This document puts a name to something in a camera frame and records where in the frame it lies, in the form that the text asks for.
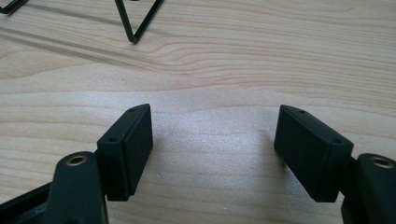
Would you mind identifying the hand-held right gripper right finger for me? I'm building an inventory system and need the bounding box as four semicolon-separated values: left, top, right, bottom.
273;104;355;203

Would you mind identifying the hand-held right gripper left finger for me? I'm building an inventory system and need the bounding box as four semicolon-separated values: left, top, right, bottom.
96;103;154;203

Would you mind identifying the black wire rack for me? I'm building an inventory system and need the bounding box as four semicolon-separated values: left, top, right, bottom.
0;0;165;45

